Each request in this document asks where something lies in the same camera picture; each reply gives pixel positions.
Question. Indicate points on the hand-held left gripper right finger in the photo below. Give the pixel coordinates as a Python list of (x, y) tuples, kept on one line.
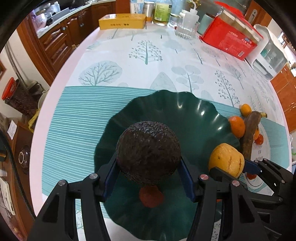
[(186, 178)]

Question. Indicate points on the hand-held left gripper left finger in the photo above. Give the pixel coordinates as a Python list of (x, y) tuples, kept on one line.
[(110, 176)]

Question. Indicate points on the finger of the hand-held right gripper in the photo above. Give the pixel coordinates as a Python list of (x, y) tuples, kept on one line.
[(251, 167), (227, 177)]

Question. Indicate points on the red tomato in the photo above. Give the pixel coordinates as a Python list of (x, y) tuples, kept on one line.
[(260, 139), (251, 176)]

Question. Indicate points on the yellow round fruit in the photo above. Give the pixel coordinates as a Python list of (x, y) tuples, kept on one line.
[(226, 160)]

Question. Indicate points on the brown overripe banana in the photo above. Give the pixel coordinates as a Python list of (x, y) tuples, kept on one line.
[(249, 134)]

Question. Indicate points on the medium orange tangerine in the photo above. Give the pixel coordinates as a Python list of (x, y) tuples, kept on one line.
[(256, 132)]

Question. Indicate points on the small reddish brown fruit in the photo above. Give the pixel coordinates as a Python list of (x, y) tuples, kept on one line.
[(151, 197)]

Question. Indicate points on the large orange tangerine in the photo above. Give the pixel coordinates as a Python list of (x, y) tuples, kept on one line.
[(237, 126)]

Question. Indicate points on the dark avocado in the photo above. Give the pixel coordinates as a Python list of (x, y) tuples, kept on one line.
[(148, 150)]

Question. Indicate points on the small orange tangerine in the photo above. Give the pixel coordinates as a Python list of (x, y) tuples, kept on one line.
[(245, 109)]

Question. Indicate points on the dark green wavy plate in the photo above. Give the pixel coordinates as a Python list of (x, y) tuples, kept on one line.
[(185, 115)]

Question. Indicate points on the orange wooden sideboard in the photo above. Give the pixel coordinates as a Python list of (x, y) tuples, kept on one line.
[(285, 92)]

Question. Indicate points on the glass bowl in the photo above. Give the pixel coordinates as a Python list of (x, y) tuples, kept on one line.
[(24, 156)]

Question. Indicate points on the tree print tablecloth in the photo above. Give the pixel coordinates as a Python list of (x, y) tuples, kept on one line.
[(150, 76)]

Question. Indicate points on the white countertop sterilizer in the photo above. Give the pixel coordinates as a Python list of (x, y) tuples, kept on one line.
[(266, 55)]

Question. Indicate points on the red lid coffee bean jar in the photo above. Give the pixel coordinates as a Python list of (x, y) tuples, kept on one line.
[(19, 99)]

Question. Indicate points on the red paper cup package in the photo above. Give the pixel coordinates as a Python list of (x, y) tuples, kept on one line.
[(227, 39)]

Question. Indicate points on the brown wooden kitchen cabinets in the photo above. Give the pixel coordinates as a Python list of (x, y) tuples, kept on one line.
[(60, 39)]

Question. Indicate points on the clear glass cup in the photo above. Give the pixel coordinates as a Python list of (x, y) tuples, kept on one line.
[(186, 31)]

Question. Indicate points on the pale teal cup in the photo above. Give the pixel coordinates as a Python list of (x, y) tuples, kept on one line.
[(204, 24)]

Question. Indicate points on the yellow flat box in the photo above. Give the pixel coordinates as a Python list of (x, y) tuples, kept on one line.
[(122, 22)]

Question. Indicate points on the white squeeze bottle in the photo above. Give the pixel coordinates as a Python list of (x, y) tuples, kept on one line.
[(189, 17)]

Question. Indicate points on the clear oil bottle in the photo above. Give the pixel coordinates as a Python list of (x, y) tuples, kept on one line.
[(161, 12)]

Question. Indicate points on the metal can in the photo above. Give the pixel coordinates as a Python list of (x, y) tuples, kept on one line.
[(148, 11)]

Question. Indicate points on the blue white carton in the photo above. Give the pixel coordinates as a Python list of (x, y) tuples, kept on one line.
[(136, 6)]

